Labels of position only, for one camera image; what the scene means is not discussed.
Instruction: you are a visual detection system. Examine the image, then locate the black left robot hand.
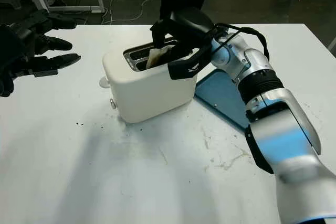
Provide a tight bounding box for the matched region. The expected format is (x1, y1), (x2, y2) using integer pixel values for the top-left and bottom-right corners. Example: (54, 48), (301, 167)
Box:
(0, 8), (81, 98)

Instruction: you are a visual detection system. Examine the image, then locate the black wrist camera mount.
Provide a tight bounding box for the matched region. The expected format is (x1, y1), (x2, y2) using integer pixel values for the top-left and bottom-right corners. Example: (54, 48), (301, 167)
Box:
(0, 23), (29, 78)
(167, 39), (214, 80)

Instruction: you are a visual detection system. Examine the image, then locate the cream white two-slot toaster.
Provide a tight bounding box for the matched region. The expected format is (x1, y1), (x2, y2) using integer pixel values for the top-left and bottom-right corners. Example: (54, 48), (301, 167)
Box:
(98, 37), (200, 124)

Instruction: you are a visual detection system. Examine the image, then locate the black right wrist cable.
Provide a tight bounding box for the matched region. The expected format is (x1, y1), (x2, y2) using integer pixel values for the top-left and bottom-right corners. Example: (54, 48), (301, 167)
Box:
(212, 23), (271, 59)

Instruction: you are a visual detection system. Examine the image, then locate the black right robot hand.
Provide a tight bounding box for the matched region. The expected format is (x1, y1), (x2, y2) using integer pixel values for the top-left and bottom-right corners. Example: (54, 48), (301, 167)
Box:
(150, 7), (216, 65)

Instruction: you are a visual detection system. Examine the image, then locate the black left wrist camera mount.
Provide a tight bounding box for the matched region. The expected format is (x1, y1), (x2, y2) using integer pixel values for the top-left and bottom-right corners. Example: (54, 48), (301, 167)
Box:
(0, 23), (29, 78)

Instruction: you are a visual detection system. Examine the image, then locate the slice of toast bread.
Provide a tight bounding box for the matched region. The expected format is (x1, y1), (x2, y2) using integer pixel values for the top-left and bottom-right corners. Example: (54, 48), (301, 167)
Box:
(145, 45), (176, 69)

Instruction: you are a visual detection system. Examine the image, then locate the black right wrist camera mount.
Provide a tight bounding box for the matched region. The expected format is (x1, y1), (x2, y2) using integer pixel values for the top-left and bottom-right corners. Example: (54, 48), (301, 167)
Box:
(167, 39), (214, 80)

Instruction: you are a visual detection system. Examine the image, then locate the blue rectangular plastic tray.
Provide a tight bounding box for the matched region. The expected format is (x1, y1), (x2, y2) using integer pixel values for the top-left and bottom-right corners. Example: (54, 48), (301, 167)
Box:
(194, 68), (250, 132)

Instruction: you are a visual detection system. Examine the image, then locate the white cable on floor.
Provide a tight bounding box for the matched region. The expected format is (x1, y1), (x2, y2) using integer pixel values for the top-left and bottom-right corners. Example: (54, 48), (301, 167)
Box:
(101, 0), (163, 25)

